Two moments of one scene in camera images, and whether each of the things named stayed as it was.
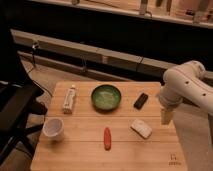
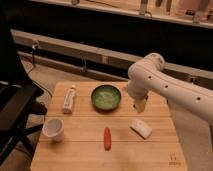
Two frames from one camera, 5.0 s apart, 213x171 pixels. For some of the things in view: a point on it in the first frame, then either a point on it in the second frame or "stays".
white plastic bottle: (69, 99) stays
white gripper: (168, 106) -> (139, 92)
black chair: (17, 103) stays
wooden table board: (107, 126) stays
